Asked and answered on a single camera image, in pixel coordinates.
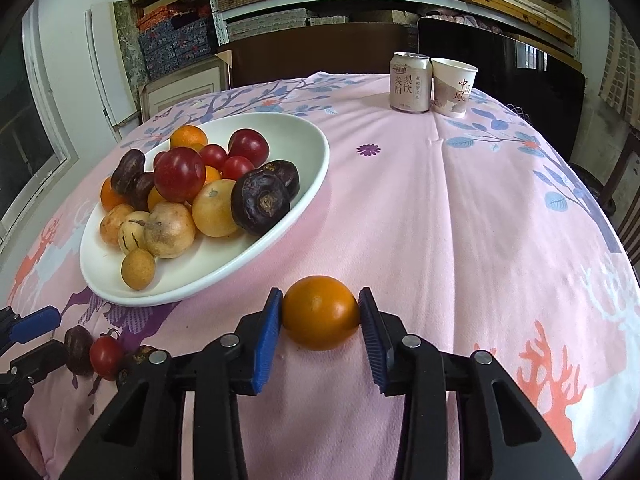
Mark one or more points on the light wood framed panel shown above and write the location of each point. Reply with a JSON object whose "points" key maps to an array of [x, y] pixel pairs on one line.
{"points": [[185, 90]]}

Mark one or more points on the printed paper cup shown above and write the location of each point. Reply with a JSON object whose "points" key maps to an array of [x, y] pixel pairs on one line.
{"points": [[454, 90]]}

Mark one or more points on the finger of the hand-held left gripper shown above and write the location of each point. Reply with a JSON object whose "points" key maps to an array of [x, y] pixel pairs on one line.
{"points": [[42, 360], [37, 321]]}

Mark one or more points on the white metal shelf rack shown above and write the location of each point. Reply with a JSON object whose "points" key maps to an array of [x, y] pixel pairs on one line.
{"points": [[216, 10]]}

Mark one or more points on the orange striped pepino melon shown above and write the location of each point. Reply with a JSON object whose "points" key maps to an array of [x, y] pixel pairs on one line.
{"points": [[112, 222]]}

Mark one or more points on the pile of blue patterned boxes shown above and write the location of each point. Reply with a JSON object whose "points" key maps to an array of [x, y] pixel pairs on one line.
{"points": [[175, 50]]}

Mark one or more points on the small yellow loquat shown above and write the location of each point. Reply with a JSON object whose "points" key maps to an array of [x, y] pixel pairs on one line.
{"points": [[138, 270]]}

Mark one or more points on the orange red patterned box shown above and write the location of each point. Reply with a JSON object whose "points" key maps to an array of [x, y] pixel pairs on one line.
{"points": [[155, 19]]}

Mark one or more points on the white plate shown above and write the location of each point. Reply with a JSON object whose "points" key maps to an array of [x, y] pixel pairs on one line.
{"points": [[200, 275]]}

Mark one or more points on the dark wooden slatted chair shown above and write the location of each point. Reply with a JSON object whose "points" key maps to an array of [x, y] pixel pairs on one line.
{"points": [[627, 195]]}

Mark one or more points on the marbled green panel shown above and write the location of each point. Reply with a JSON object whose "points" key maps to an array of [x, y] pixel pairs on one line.
{"points": [[127, 40]]}

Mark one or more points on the pink cloth bundle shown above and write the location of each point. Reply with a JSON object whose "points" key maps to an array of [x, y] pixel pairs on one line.
{"points": [[450, 17]]}

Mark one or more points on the cream striped pepino melon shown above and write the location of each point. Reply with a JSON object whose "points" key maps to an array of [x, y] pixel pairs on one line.
{"points": [[132, 234]]}

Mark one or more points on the small orange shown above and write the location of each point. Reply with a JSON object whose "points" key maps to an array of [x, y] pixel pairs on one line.
{"points": [[321, 312]]}

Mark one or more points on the red plum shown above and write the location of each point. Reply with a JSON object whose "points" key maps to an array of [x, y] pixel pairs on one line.
{"points": [[248, 146], [180, 175]]}

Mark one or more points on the speckled yellow brown fruit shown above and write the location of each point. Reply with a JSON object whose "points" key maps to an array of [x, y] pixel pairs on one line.
{"points": [[170, 230]]}

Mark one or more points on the dark brown water chestnut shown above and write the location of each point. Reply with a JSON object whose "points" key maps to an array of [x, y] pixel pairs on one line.
{"points": [[128, 170], [142, 191], [137, 352], [260, 202], [286, 175], [77, 350]]}

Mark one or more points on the pink deer print tablecloth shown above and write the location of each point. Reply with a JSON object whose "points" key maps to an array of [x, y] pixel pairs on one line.
{"points": [[425, 210]]}

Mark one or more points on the checked beige curtain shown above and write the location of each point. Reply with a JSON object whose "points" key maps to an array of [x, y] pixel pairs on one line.
{"points": [[620, 80]]}

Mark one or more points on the pale pink drink can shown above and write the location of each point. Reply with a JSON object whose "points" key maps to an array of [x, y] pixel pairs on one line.
{"points": [[410, 85]]}

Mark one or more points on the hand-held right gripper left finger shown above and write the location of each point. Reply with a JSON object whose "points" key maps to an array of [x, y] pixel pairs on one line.
{"points": [[267, 345]]}

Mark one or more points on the smooth yellow round fruit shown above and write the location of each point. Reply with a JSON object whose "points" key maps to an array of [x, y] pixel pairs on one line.
{"points": [[216, 208]]}

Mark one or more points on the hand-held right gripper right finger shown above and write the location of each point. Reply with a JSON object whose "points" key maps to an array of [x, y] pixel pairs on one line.
{"points": [[374, 345]]}

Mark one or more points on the large orange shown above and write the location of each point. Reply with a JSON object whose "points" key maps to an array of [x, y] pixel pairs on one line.
{"points": [[110, 196]]}

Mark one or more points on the grey framed window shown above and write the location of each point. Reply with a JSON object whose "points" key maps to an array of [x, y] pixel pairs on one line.
{"points": [[30, 150]]}

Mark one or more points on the brown wooden board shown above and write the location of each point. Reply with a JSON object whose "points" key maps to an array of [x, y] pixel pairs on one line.
{"points": [[310, 55]]}

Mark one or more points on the black flat screen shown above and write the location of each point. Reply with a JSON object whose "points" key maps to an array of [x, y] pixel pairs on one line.
{"points": [[525, 90]]}

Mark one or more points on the white leaning board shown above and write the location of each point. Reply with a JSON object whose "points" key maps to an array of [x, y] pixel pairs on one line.
{"points": [[102, 70]]}

